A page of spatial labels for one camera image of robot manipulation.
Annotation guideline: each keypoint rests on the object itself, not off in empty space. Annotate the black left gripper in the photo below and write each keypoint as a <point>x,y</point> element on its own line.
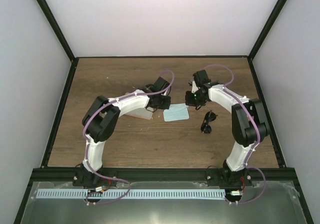
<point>165,106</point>

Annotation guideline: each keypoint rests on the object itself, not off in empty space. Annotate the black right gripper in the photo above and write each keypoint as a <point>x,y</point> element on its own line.
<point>189,101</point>

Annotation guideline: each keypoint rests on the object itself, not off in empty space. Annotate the light blue cleaning cloth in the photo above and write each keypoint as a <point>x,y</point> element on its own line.
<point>176,112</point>

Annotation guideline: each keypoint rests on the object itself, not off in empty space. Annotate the pink glasses case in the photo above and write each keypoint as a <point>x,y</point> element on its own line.
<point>142,113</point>

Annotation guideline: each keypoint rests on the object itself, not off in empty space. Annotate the black sunglasses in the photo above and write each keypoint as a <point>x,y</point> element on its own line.
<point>209,117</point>

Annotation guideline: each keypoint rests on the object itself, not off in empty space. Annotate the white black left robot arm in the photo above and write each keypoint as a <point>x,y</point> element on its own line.
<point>100,121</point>

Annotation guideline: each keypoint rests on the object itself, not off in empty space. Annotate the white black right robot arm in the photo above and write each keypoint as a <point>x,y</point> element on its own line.
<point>249,121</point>

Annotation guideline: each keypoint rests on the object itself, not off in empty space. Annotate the metal front tray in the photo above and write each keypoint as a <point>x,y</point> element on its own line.
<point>264,202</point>

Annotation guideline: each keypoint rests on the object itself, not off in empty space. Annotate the black right table rail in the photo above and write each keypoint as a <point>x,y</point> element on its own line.
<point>275,142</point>

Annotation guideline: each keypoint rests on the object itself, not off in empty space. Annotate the black table rail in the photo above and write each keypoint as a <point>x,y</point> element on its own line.
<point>275,142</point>
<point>59,113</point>

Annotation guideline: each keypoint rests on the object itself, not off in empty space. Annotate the black left table rail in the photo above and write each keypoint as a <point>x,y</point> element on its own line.
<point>59,113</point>

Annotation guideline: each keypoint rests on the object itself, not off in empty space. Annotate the black right frame post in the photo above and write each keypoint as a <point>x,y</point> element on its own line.
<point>267,28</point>

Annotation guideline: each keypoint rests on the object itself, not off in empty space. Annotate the black frame post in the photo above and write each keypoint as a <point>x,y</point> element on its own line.
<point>267,28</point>
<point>56,28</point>

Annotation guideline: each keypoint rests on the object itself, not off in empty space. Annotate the light blue slotted cable duct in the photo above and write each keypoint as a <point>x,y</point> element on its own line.
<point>211,194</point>

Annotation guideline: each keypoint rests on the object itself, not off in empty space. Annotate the black front mounting rail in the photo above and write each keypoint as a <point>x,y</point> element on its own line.
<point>212,176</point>

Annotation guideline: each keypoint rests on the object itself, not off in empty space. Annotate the black left frame post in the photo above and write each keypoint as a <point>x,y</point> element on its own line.
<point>56,28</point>

